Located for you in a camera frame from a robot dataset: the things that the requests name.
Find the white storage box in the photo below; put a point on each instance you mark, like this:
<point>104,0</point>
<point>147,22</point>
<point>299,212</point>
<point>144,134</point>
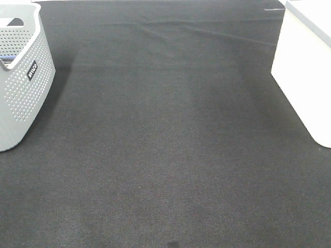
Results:
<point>301,65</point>

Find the blue towel in basket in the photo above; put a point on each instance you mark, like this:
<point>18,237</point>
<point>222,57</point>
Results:
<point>7,59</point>

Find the black table cloth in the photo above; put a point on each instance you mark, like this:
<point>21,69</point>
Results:
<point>164,128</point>

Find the grey perforated laundry basket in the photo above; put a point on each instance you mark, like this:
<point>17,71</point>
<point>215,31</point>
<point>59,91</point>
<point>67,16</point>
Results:
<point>26,81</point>

